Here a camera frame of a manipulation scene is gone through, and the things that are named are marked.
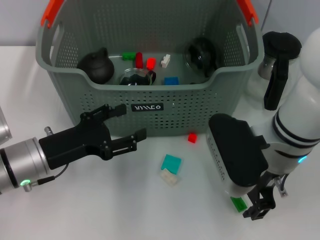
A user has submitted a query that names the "glass teapot with black handle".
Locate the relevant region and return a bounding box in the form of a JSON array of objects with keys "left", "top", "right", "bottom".
[{"left": 246, "top": 30, "right": 305, "bottom": 111}]

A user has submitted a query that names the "grey perforated plastic storage bin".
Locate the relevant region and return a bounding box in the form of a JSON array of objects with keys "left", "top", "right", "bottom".
[{"left": 35, "top": 0, "right": 263, "bottom": 138}]

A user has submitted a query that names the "dark red curved toy brick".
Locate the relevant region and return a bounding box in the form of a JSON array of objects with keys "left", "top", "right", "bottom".
[{"left": 135, "top": 51, "right": 144, "bottom": 69}]

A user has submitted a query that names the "red sloped toy brick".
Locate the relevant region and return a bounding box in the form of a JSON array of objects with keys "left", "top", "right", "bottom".
[{"left": 145, "top": 57, "right": 157, "bottom": 71}]

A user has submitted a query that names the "blue toy brick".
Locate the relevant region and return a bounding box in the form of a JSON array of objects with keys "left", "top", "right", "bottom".
[{"left": 163, "top": 76, "right": 180, "bottom": 86}]

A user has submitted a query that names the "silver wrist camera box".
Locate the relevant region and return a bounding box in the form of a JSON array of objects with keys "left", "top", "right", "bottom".
[
  {"left": 206, "top": 113, "right": 270, "bottom": 200},
  {"left": 0, "top": 107, "right": 13, "bottom": 146}
]

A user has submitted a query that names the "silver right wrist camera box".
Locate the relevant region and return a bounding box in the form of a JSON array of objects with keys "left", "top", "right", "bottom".
[{"left": 206, "top": 113, "right": 270, "bottom": 200}]

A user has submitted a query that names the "white long toy brick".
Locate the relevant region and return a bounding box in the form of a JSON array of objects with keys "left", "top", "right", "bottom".
[{"left": 161, "top": 53, "right": 173, "bottom": 68}]

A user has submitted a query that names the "thin grey background cable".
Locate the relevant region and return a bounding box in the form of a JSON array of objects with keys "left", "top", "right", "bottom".
[{"left": 260, "top": 0, "right": 273, "bottom": 32}]

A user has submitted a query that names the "teal square toy brick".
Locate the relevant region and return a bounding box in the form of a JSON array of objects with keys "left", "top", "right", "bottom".
[{"left": 160, "top": 153, "right": 183, "bottom": 176}]

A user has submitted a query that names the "green car shaped toy brick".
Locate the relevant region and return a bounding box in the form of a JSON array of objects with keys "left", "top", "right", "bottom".
[{"left": 229, "top": 196, "right": 249, "bottom": 213}]

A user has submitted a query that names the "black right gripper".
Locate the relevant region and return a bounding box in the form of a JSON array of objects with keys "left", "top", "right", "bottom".
[{"left": 241, "top": 170, "right": 279, "bottom": 222}]

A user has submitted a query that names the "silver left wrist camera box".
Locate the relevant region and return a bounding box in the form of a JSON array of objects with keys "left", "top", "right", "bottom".
[{"left": 0, "top": 107, "right": 13, "bottom": 146}]

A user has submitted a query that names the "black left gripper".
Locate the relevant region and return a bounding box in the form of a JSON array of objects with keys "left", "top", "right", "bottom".
[{"left": 38, "top": 103, "right": 148, "bottom": 171}]

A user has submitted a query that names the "white square toy brick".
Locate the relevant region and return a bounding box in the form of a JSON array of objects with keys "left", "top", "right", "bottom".
[{"left": 159, "top": 169, "right": 182, "bottom": 188}]

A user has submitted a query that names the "left arm cable with connector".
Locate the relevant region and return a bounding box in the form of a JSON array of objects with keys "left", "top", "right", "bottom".
[{"left": 21, "top": 163, "right": 69, "bottom": 193}]

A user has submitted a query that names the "black clay teapot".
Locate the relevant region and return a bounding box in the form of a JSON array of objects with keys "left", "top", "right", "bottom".
[{"left": 76, "top": 47, "right": 115, "bottom": 85}]

